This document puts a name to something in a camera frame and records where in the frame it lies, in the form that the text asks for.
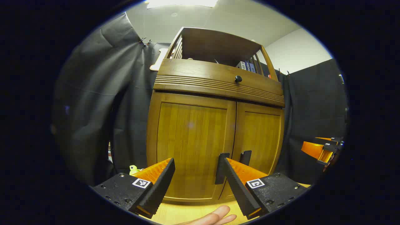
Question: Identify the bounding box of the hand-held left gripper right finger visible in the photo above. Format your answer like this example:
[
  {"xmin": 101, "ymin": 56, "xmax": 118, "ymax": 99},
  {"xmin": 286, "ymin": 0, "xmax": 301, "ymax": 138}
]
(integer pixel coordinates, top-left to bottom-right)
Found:
[{"xmin": 222, "ymin": 157, "xmax": 309, "ymax": 220}]

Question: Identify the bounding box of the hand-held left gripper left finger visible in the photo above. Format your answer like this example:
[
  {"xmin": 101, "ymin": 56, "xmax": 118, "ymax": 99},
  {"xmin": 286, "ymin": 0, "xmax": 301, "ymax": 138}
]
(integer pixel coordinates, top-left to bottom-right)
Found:
[{"xmin": 92, "ymin": 158, "xmax": 176, "ymax": 219}]

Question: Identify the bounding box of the wooden shoe cabinet door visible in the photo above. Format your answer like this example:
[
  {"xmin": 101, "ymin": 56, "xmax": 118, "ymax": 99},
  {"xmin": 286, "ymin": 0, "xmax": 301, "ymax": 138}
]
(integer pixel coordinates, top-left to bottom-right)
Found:
[
  {"xmin": 147, "ymin": 91, "xmax": 237, "ymax": 202},
  {"xmin": 219, "ymin": 102, "xmax": 285, "ymax": 200}
]

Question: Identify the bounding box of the wooden double-door shoe cabinet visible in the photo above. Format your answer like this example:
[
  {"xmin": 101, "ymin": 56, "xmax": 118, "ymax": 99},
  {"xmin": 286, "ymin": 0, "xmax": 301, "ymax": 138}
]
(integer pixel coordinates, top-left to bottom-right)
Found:
[{"xmin": 146, "ymin": 27, "xmax": 285, "ymax": 203}]

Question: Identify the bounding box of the wooden cabinet drawer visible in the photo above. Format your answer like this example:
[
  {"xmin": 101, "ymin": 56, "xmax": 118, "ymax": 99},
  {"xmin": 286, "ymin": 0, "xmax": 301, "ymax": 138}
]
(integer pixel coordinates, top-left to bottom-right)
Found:
[{"xmin": 153, "ymin": 58, "xmax": 285, "ymax": 108}]

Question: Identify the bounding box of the blue grey book set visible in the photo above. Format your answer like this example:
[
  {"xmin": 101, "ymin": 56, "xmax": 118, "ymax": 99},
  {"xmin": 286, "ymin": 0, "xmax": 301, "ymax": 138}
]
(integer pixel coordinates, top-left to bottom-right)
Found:
[{"xmin": 236, "ymin": 61, "xmax": 257, "ymax": 74}]

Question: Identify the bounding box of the black backdrop cloth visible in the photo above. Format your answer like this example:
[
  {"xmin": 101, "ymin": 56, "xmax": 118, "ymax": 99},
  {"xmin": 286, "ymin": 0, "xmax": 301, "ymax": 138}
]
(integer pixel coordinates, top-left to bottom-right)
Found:
[{"xmin": 52, "ymin": 12, "xmax": 348, "ymax": 186}]

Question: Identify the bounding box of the ceiling light panel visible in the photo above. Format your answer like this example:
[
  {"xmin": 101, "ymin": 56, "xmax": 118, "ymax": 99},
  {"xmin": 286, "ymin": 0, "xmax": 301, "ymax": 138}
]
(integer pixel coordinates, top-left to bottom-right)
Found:
[{"xmin": 145, "ymin": 0, "xmax": 219, "ymax": 9}]

